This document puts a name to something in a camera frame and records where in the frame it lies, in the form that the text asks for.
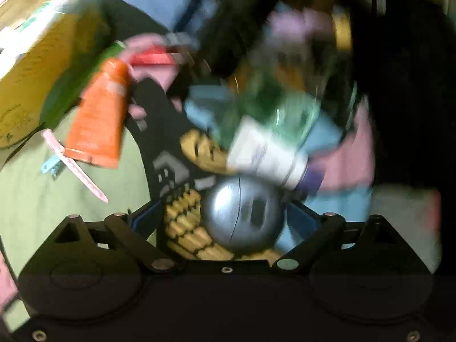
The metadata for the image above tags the green blister pack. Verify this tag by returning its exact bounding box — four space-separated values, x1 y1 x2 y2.
217 89 321 150

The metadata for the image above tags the pink stick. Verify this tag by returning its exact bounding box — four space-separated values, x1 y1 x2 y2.
41 129 109 203

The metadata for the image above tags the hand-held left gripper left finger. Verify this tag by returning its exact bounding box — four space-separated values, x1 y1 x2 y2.
50 200 179 276

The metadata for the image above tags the red lighter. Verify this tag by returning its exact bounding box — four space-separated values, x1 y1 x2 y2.
130 52 178 66

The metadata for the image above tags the light blue clip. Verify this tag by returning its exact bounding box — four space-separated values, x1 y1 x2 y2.
41 155 65 181

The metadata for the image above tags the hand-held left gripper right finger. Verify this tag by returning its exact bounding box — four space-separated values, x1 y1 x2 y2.
272 201 414 274

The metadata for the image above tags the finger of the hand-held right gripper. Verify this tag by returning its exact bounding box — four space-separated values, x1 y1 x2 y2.
198 0 286 77

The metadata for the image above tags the orange tube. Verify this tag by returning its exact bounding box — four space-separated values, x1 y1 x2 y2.
64 58 134 169

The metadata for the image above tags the green stick sachet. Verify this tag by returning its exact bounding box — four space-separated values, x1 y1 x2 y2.
41 41 128 129

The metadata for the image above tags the silver ball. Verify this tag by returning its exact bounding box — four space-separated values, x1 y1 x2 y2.
201 176 286 255

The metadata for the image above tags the white bottle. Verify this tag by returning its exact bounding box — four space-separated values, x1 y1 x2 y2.
226 116 325 196

